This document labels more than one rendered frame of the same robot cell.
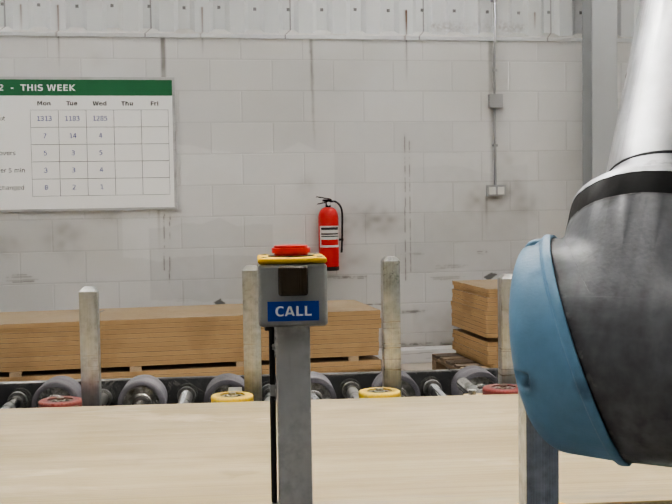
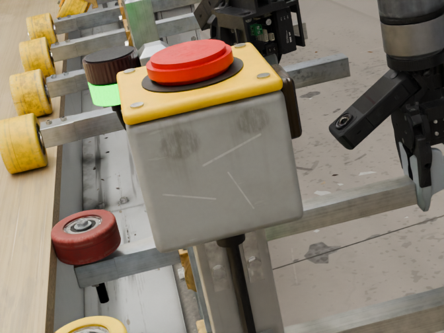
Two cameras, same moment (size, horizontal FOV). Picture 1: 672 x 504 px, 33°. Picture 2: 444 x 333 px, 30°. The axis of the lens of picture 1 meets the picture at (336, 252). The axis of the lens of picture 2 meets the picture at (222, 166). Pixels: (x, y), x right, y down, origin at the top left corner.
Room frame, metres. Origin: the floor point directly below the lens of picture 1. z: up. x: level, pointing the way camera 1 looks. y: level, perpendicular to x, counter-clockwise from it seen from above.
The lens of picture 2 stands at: (1.18, 0.42, 1.33)
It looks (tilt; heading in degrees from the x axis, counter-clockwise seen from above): 23 degrees down; 270
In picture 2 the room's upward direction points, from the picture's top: 12 degrees counter-clockwise
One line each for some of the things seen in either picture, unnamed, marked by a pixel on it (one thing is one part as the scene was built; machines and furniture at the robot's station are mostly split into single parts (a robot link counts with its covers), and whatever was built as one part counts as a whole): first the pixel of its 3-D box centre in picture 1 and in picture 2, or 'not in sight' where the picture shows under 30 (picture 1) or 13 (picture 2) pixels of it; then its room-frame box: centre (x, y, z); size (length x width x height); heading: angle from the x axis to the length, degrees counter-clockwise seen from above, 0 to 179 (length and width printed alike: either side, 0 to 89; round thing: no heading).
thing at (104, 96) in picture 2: not in sight; (117, 86); (1.27, -0.46, 1.08); 0.06 x 0.06 x 0.02
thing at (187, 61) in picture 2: (291, 253); (191, 69); (1.18, 0.05, 1.22); 0.04 x 0.04 x 0.02
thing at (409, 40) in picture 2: not in sight; (413, 34); (0.92, -0.53, 1.05); 0.08 x 0.08 x 0.05
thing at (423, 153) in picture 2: not in sight; (419, 152); (0.93, -0.50, 0.90); 0.05 x 0.02 x 0.09; 94
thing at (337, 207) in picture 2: not in sight; (246, 231); (1.16, -0.51, 0.84); 0.43 x 0.03 x 0.04; 4
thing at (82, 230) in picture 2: not in sight; (93, 261); (1.35, -0.49, 0.85); 0.08 x 0.08 x 0.11
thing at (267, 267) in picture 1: (291, 292); (208, 149); (1.18, 0.05, 1.18); 0.07 x 0.07 x 0.08; 4
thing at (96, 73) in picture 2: not in sight; (111, 64); (1.27, -0.46, 1.10); 0.06 x 0.06 x 0.02
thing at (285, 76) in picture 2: (292, 280); (283, 101); (1.14, 0.04, 1.20); 0.03 x 0.01 x 0.03; 94
